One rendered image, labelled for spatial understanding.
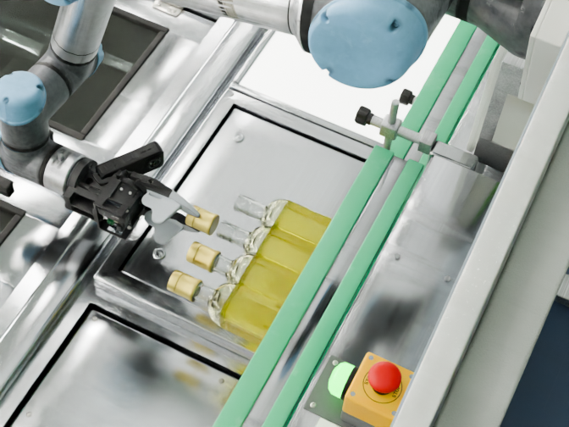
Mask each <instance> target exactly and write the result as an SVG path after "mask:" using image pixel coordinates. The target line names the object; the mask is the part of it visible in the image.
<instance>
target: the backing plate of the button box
mask: <svg viewBox="0 0 569 427"><path fill-rule="evenodd" d="M340 363H348V362H346V361H345V360H342V359H340V358H337V357H336V356H334V355H331V356H330V358H329V360H328V362H327V363H326V365H325V367H324V369H323V372H322V373H321V374H320V376H319V378H318V381H317V383H316V385H315V386H314V387H313V389H312V392H311V394H310V396H309V397H308V399H307V401H306V403H305V405H304V407H303V408H304V409H306V410H307V411H310V412H312V413H315V414H316V415H318V416H320V417H322V418H324V419H327V420H328V421H330V422H332V423H335V424H337V425H339V426H341V427H356V426H354V425H352V424H349V423H347V422H345V421H343V420H342V419H341V418H340V415H341V411H342V408H343V403H344V401H343V400H341V399H340V398H338V397H336V396H334V395H332V394H331V393H330V391H329V379H330V376H331V374H332V373H333V371H334V369H335V368H336V367H337V366H338V365H339V364H340ZM348 364H351V363H348ZM351 365H353V364H351ZM353 366H355V365H353Z"/></svg>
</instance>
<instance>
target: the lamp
mask: <svg viewBox="0 0 569 427"><path fill-rule="evenodd" d="M358 369H359V368H358V367H357V366H353V365H351V364H348V363H340V364H339V365H338V366H337V367H336V368H335V369H334V371H333V373H332V374H331V376H330V379H329V391H330V393H331V394H332V395H334V396H336V397H338V398H340V399H341V400H343V401H344V400H345V394H346V392H347V391H348V389H349V387H350V385H351V382H352V381H353V379H354V377H355V375H356V372H357V370H358Z"/></svg>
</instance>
